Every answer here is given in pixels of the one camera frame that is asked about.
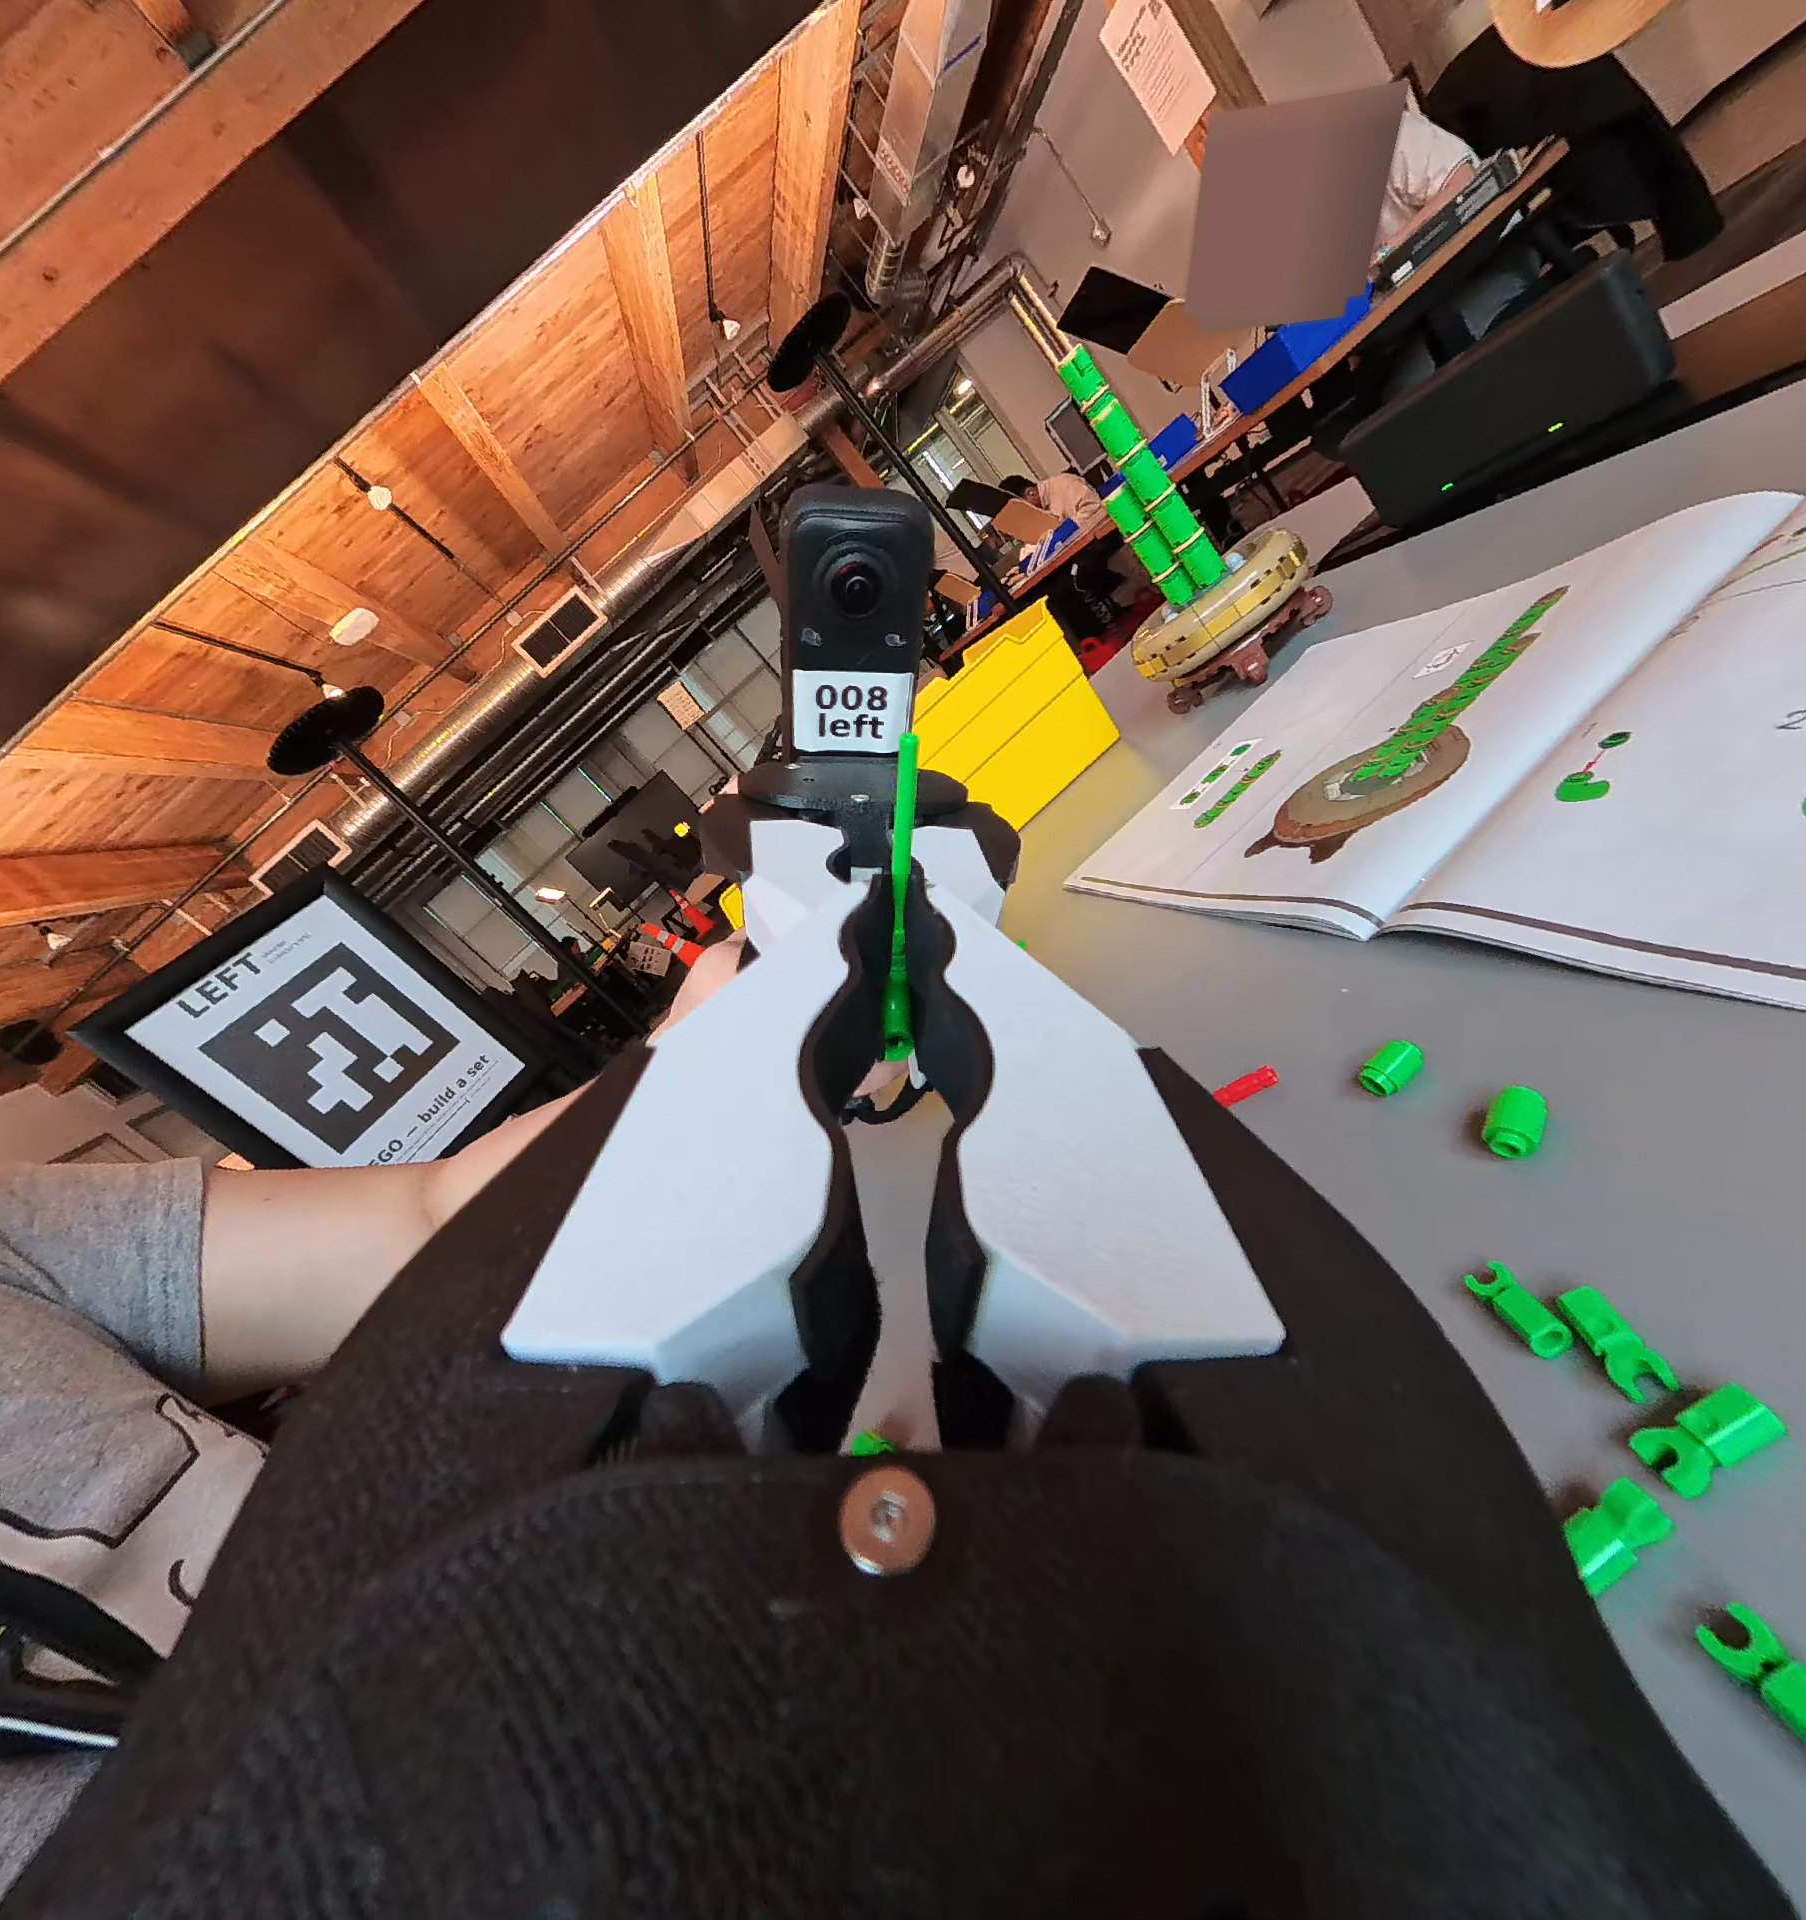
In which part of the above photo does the black box device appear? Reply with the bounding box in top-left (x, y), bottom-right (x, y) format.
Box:
top-left (1338, 248), bottom-right (1686, 526)

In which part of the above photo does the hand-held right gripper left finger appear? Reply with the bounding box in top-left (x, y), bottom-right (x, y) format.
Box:
top-left (502, 882), bottom-right (881, 1453)

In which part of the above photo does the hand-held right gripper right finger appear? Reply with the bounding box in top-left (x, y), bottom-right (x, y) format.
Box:
top-left (903, 869), bottom-right (1287, 1453)

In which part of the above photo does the green lego stick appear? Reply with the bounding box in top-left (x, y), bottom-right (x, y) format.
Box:
top-left (883, 732), bottom-right (928, 992)

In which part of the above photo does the long wooden table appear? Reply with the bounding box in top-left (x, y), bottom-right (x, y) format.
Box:
top-left (931, 141), bottom-right (1572, 661)

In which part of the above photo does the person's left hand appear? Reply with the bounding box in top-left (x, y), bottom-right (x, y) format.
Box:
top-left (645, 937), bottom-right (749, 1039)

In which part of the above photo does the black display screen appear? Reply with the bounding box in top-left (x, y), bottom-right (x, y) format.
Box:
top-left (565, 771), bottom-right (700, 903)

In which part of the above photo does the black framed marker sign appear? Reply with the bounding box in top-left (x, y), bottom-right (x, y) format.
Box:
top-left (70, 873), bottom-right (552, 1172)

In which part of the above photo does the lego instruction booklet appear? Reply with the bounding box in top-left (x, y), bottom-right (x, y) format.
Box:
top-left (1066, 450), bottom-right (1806, 1021)

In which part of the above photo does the black shoulder strap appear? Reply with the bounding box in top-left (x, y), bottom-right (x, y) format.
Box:
top-left (0, 1537), bottom-right (163, 1690)

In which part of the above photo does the green bamboo lego model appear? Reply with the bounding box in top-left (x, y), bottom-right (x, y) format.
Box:
top-left (1052, 345), bottom-right (1331, 714)

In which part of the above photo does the black floor lamp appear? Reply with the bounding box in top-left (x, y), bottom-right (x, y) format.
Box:
top-left (765, 292), bottom-right (1028, 619)
top-left (265, 685), bottom-right (654, 1039)

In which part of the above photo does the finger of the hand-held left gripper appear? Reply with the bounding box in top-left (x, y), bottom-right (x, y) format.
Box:
top-left (906, 821), bottom-right (1004, 933)
top-left (743, 813), bottom-right (848, 957)

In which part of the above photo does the yellow plastic bin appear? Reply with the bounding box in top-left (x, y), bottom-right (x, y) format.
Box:
top-left (718, 598), bottom-right (1121, 931)

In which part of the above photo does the white paper notice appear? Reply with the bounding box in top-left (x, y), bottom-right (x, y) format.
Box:
top-left (1098, 0), bottom-right (1220, 159)

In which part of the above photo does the cluster of green lego connectors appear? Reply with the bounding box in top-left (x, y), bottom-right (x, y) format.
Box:
top-left (1463, 1260), bottom-right (1806, 1801)

